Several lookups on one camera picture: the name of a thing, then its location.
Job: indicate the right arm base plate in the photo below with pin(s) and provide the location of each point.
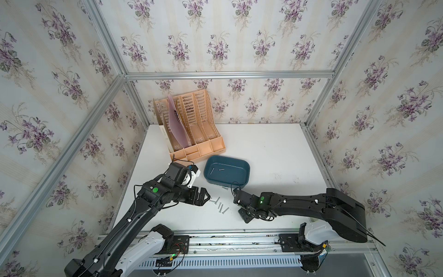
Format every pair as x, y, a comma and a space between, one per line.
296, 244

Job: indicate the teal plastic storage box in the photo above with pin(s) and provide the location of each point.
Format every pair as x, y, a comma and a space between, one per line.
235, 175

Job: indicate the purple translucent folder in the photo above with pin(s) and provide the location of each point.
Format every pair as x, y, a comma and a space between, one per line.
177, 128

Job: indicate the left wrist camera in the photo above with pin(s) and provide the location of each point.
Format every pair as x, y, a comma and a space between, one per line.
192, 174

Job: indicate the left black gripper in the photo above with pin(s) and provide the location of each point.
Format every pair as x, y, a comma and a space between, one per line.
193, 199

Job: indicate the aluminium cage frame bars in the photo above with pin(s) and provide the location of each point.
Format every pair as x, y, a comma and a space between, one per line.
28, 211

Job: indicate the aluminium front rail frame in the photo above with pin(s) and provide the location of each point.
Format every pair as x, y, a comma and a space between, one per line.
255, 250

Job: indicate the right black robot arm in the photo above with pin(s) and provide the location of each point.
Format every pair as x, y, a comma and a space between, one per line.
336, 214

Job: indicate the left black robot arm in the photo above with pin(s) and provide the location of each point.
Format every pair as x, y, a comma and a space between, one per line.
115, 256

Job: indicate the peach plastic file organizer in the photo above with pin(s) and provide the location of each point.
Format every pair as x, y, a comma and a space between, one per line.
195, 110

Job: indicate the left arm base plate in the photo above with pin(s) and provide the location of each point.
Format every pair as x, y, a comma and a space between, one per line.
177, 244

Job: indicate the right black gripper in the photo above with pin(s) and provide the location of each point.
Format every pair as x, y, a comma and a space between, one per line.
245, 219

